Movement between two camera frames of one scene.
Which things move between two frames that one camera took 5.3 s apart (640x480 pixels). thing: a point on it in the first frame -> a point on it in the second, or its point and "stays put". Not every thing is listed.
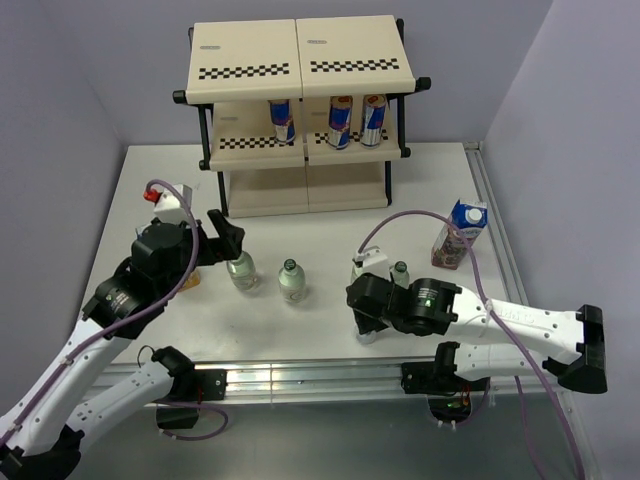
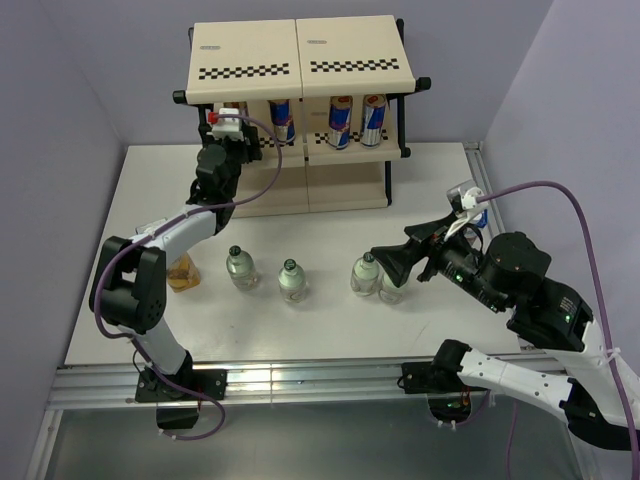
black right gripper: x=366 y=322 -> x=395 y=258
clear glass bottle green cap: x=242 y=271 stays put
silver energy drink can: x=281 y=119 stays put
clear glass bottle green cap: x=292 y=282 stays put
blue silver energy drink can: x=340 y=109 stays put
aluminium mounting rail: x=327 y=382 stays put
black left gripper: x=226 y=246 -> x=251 y=152
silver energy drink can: x=370 y=337 -> x=242 y=107
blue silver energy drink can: x=372 y=120 stays put
